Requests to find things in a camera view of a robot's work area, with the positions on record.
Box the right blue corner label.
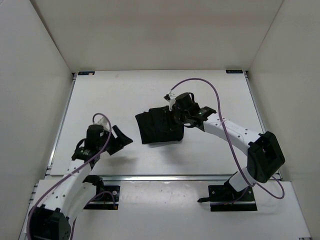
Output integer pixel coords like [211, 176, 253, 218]
[225, 69, 243, 74]

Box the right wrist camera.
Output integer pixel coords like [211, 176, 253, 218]
[163, 92, 176, 111]

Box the left blue corner label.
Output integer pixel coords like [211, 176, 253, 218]
[77, 71, 95, 76]

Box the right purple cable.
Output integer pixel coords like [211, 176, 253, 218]
[169, 77, 286, 200]

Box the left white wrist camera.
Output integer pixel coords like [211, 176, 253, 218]
[96, 117, 110, 131]

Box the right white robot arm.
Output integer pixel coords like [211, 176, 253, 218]
[164, 92, 285, 200]

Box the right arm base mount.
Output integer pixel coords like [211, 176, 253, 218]
[197, 182, 258, 212]

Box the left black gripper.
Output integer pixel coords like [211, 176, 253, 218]
[99, 123, 134, 155]

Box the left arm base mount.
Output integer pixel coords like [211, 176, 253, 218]
[83, 175, 121, 211]

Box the purple cable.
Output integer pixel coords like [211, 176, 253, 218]
[169, 77, 286, 200]
[26, 112, 116, 240]

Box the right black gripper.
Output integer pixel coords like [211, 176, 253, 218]
[161, 106, 190, 132]

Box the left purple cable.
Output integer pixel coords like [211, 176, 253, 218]
[26, 112, 116, 240]

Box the blue corner label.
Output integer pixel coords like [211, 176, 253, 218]
[77, 71, 95, 76]
[225, 69, 243, 74]

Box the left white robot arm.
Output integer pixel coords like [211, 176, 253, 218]
[26, 124, 133, 240]

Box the black pleated skirt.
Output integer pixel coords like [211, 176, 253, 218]
[135, 105, 184, 145]

